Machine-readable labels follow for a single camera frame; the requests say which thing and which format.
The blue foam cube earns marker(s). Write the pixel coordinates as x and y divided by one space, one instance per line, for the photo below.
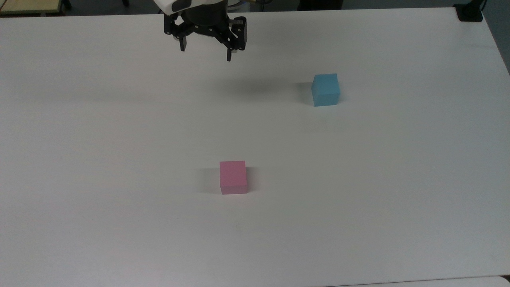
326 89

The pink foam cube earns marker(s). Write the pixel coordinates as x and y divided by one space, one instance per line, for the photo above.
233 177

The black table clamp mount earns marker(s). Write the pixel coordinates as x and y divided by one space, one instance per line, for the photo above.
469 11

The wooden side table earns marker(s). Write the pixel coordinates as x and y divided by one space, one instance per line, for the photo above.
30 6

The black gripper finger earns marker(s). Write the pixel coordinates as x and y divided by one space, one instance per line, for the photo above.
175 28
240 34

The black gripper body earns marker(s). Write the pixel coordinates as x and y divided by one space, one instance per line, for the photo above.
205 22

